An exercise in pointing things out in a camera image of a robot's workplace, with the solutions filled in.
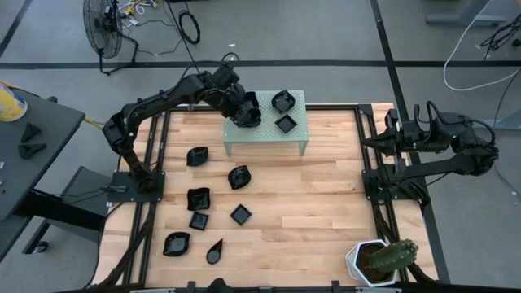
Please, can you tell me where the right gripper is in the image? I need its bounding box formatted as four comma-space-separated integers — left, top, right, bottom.
361, 108, 427, 174

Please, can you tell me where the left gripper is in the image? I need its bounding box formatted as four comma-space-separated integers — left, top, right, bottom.
222, 80, 261, 128

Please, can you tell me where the black wavy round bowl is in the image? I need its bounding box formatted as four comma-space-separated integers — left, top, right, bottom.
186, 146, 209, 168
271, 90, 297, 115
227, 164, 252, 191
162, 231, 191, 258

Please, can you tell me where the black square plate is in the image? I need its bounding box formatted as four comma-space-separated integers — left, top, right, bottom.
229, 203, 253, 227
274, 114, 298, 134
188, 211, 210, 232

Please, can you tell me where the green perforated metal shelf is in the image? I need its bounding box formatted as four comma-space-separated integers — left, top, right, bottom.
222, 90, 309, 158

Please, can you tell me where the green cactus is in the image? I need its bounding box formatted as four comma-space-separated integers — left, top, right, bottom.
364, 238, 419, 274

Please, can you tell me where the white plant pot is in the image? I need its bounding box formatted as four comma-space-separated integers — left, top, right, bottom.
344, 238, 398, 288

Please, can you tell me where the grey desk foot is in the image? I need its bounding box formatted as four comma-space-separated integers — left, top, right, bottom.
425, 0, 508, 28
488, 107, 521, 131

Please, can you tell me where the black floor fan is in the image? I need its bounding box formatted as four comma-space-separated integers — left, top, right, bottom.
82, 0, 140, 77

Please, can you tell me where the black side table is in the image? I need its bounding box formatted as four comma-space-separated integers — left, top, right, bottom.
0, 87, 107, 264

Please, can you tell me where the white and yellow tub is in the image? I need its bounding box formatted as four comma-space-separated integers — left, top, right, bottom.
0, 84, 28, 123

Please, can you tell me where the black aluminium frame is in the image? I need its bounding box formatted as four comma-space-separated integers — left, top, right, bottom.
91, 103, 452, 293

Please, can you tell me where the long black floor cable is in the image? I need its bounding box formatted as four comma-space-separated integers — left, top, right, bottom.
164, 0, 200, 66

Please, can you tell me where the white floor cable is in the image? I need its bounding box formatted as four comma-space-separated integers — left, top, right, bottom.
442, 0, 521, 92

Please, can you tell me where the coiled black cable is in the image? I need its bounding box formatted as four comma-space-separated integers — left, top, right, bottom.
177, 9, 202, 46

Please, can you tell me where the power strip with cables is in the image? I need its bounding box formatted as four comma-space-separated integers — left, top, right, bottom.
117, 0, 160, 28

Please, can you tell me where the yellow cable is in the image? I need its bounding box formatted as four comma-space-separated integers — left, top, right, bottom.
83, 116, 105, 130

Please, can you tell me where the black cable bundle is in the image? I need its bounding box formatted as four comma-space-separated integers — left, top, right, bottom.
479, 11, 521, 60

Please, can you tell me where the black triangular bracket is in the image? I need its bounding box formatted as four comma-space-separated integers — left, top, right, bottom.
20, 122, 43, 144
17, 142, 47, 160

